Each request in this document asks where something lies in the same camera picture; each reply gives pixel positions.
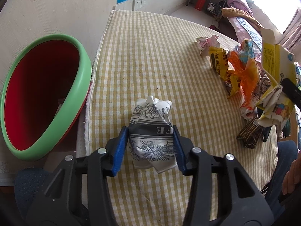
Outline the yellow cartoon package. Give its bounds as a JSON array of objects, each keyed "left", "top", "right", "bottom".
[{"left": 256, "top": 85, "right": 294, "bottom": 128}]

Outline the person's right hand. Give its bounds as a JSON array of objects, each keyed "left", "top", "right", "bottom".
[{"left": 282, "top": 151, "right": 301, "bottom": 196}]

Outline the yellow brown snack wrapper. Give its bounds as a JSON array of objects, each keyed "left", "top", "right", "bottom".
[{"left": 209, "top": 47, "right": 242, "bottom": 99}]

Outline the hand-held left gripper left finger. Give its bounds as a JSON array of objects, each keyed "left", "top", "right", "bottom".
[{"left": 26, "top": 126, "right": 129, "bottom": 226}]

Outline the blue cartoon wrapper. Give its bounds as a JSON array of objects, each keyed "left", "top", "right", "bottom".
[{"left": 235, "top": 39, "right": 262, "bottom": 63}]

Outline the pink bed sheet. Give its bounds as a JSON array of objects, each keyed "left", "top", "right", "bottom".
[{"left": 228, "top": 16, "right": 247, "bottom": 43}]

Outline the person's right leg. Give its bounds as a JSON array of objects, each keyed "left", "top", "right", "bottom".
[{"left": 263, "top": 140, "right": 299, "bottom": 217}]

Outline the dark brown wrapper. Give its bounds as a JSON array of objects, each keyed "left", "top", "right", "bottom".
[{"left": 236, "top": 116, "right": 271, "bottom": 149}]

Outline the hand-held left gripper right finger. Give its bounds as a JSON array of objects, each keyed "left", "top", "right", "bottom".
[{"left": 173, "top": 131, "right": 274, "bottom": 226}]

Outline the pink white paper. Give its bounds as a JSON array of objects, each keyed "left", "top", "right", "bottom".
[{"left": 196, "top": 35, "right": 221, "bottom": 56}]

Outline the orange snack bag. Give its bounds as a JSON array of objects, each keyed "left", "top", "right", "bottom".
[{"left": 227, "top": 50, "right": 261, "bottom": 120}]

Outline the white curtain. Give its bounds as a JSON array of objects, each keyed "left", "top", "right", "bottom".
[{"left": 279, "top": 9, "right": 301, "bottom": 52}]

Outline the green-rimmed red trash bin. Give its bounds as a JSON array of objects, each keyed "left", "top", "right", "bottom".
[{"left": 0, "top": 34, "right": 93, "bottom": 162}]

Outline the white floral print bag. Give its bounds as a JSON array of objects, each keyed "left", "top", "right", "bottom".
[{"left": 128, "top": 95, "right": 177, "bottom": 173}]

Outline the yellow checked tablecloth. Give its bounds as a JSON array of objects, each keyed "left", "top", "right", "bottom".
[{"left": 85, "top": 9, "right": 280, "bottom": 226}]

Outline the yellow carton box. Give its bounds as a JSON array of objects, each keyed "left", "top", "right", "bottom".
[{"left": 255, "top": 28, "right": 297, "bottom": 106}]

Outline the pink folded blanket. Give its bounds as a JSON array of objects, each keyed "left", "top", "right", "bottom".
[{"left": 227, "top": 0, "right": 254, "bottom": 12}]

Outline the orange blanket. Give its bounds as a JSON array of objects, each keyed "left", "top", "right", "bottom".
[{"left": 221, "top": 7, "right": 262, "bottom": 29}]

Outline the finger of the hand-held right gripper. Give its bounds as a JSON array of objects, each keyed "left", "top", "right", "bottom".
[{"left": 280, "top": 77, "right": 301, "bottom": 106}]

